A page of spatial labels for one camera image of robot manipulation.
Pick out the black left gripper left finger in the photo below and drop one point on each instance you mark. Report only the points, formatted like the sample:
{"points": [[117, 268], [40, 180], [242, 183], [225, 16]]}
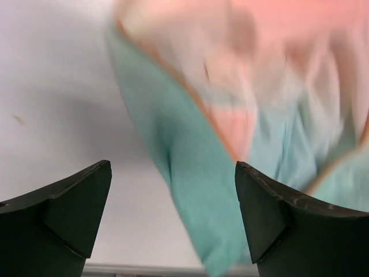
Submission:
{"points": [[51, 231]]}

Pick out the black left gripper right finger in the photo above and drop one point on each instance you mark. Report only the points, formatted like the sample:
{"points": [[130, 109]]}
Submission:
{"points": [[291, 234]]}

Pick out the orange and teal jacket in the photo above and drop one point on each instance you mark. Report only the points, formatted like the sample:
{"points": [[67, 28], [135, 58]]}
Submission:
{"points": [[280, 84]]}

